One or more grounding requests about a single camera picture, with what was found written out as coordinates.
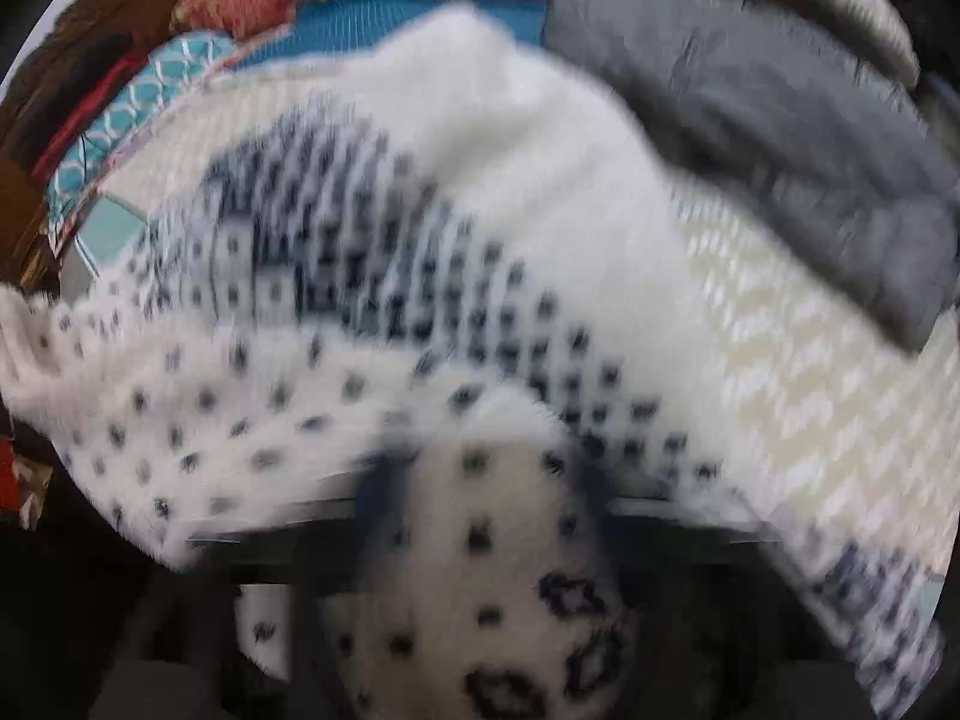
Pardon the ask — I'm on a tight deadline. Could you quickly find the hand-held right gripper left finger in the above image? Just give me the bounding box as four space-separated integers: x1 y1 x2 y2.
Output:
191 446 421 720

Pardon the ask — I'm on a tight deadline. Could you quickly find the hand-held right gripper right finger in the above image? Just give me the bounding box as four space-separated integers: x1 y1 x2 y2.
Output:
559 457 796 720

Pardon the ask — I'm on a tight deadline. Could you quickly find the white navy patterned knit sweater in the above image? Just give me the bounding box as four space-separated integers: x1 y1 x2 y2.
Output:
0 4 947 720

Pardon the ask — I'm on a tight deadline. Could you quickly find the cream woven bedspread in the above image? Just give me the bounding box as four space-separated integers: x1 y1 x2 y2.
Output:
90 64 960 578

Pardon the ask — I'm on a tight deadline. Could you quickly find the teal patterned patchwork quilt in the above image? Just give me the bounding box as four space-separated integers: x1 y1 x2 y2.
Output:
45 31 241 260

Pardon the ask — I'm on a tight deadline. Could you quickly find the grey padded jacket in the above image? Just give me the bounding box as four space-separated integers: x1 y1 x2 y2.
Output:
541 0 960 355

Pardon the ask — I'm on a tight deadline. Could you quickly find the blue mat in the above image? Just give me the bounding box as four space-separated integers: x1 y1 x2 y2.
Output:
225 0 552 76

